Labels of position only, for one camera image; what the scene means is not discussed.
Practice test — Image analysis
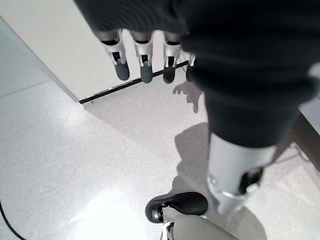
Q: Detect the silver robot left leg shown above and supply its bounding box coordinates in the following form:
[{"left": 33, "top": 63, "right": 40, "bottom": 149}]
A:
[{"left": 144, "top": 191, "right": 241, "bottom": 240}]

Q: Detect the black floor cable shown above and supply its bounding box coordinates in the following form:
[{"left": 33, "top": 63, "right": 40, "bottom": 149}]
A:
[{"left": 0, "top": 199, "right": 25, "bottom": 240}]

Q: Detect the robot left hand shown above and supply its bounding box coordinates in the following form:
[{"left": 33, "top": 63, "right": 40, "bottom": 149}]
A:
[{"left": 72, "top": 0, "right": 320, "bottom": 217}]

